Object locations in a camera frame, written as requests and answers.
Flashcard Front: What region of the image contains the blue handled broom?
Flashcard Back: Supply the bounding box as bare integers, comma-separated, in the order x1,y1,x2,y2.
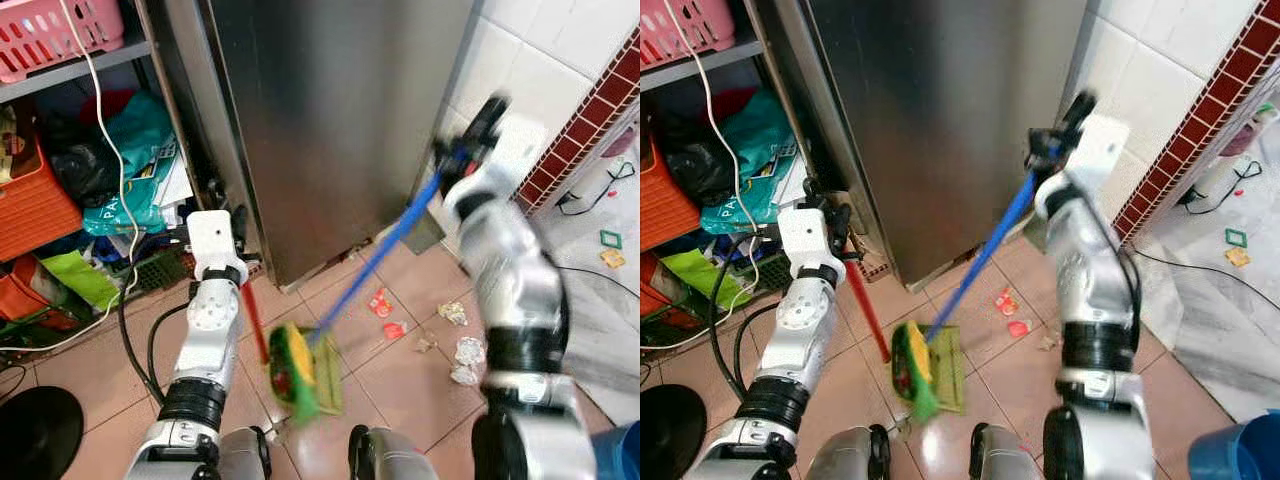
305,170,446,416
922,150,1051,413

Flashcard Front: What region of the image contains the green dustpan with red handle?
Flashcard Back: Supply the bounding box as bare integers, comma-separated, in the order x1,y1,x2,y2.
240,280,321,421
845,255,941,421

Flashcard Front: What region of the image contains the dark green plastic crate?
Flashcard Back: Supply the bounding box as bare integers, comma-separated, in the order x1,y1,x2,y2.
130,250,196,293
755,252,796,291

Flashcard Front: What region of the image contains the teal plastic bag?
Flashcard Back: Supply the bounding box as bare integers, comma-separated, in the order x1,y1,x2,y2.
82,92,191,236
700,90,806,236

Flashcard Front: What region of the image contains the stainless steel cabinet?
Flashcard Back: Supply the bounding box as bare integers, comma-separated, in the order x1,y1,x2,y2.
135,0,481,291
745,0,1091,291

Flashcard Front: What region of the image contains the lime green bag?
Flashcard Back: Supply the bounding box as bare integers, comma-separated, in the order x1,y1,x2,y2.
40,250,121,311
660,248,746,306

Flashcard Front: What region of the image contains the black plastic bag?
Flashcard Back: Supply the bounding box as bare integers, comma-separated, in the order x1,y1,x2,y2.
40,115,121,206
655,115,741,206

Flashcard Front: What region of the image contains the orange plastic crate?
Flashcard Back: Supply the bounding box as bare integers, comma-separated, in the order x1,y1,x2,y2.
640,135,701,251
0,105,83,263

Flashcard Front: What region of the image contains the orange red container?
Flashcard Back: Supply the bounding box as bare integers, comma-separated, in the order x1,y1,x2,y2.
0,255,81,331
640,250,691,321

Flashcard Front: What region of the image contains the grey metal shelf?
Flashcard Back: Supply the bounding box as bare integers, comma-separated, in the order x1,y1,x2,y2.
0,38,159,103
640,38,766,93

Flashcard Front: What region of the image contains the pink plastic basket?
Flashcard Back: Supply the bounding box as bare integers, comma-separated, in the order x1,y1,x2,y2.
0,0,126,83
640,0,736,69

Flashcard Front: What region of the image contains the robot left leg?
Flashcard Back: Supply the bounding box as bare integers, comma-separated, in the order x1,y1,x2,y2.
215,425,273,480
805,425,893,480

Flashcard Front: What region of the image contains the robot leg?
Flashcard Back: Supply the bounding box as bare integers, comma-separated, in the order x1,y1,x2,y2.
805,425,893,480
968,423,1046,480
215,425,273,480
348,425,441,480

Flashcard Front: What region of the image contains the robot right leg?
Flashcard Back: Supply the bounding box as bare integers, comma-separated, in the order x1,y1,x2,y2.
968,423,1046,480
348,425,441,480

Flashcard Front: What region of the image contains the black round base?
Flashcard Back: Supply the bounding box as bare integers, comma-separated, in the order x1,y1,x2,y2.
640,410,706,480
0,385,86,480

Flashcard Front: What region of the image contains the blue plastic bucket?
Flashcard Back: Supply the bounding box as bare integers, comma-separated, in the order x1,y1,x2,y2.
590,420,641,480
1188,410,1280,480

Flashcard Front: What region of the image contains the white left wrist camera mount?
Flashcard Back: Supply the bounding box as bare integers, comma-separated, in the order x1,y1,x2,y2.
187,210,248,271
778,208,846,269

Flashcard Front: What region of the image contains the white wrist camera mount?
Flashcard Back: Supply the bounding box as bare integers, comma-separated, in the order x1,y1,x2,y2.
490,115,549,186
187,210,248,271
1075,115,1131,191
778,208,846,269

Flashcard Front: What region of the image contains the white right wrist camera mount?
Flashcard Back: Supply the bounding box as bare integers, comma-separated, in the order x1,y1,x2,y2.
1075,115,1131,191
490,115,549,186

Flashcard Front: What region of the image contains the looped black cable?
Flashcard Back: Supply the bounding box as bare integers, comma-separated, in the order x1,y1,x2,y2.
555,160,637,217
1180,160,1266,216

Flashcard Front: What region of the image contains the white power cable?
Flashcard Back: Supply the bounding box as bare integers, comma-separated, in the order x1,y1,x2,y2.
640,0,763,351
0,0,143,351

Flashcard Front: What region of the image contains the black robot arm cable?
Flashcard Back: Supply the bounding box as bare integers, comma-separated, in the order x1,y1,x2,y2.
117,260,191,406
708,232,791,406

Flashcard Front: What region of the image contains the long black floor cable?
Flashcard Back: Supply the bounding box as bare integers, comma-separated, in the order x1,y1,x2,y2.
555,264,641,298
1130,245,1280,286

